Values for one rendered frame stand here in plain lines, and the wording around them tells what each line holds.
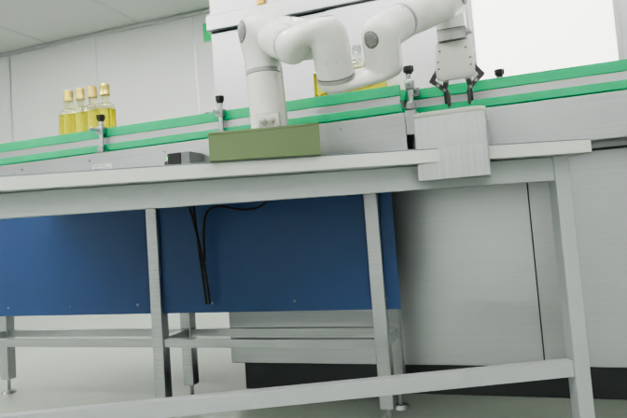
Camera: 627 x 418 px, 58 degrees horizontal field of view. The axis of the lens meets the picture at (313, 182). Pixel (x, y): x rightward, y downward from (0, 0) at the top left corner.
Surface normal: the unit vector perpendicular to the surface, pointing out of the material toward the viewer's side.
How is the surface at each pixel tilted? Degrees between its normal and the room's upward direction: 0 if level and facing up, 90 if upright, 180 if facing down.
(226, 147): 90
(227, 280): 90
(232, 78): 90
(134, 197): 90
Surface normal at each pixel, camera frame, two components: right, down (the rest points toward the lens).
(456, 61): -0.29, 0.25
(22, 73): -0.33, -0.04
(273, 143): 0.08, -0.07
